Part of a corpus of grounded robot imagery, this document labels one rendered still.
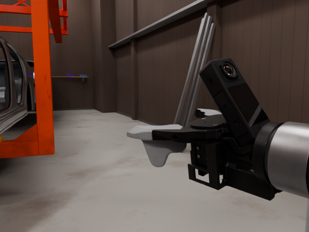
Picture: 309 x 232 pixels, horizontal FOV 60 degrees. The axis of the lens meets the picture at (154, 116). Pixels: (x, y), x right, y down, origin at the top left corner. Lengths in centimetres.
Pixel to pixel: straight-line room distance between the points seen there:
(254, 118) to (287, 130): 5
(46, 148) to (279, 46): 346
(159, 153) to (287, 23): 411
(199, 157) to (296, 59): 390
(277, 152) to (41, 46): 294
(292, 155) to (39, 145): 299
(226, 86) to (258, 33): 444
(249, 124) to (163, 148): 12
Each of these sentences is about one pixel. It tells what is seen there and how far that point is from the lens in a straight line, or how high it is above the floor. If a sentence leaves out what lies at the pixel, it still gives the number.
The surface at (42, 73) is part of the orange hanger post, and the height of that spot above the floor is 140.
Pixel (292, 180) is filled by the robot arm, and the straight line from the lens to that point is 29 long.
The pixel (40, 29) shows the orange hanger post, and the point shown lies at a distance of 314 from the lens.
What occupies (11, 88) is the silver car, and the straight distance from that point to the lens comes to 412.
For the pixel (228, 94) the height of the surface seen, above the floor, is 128.
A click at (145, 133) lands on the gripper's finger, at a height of 123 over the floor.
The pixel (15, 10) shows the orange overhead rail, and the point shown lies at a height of 327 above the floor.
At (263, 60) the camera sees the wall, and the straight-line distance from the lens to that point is 462.
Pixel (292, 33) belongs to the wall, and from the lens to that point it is 433.
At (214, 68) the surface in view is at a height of 131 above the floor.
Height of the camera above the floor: 129
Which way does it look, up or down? 7 degrees down
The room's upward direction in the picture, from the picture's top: straight up
